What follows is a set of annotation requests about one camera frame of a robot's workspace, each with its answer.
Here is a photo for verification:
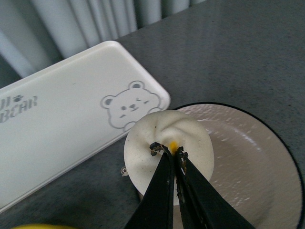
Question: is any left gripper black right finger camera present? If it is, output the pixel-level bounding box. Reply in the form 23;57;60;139
174;147;254;229

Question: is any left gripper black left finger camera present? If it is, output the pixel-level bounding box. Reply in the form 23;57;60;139
125;142;175;229

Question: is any beige plate with black rim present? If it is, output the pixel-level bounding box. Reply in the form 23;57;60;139
178;103;305;229

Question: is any white steamed bun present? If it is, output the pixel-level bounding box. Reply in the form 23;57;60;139
124;110;214;195

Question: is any white bear print tray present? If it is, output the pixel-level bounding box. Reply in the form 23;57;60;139
0;41;170;211

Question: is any yellow rimmed bamboo steamer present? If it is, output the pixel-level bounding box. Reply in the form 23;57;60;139
12;224;65;229

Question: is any grey pleated curtain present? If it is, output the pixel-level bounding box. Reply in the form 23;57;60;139
0;0;196;84

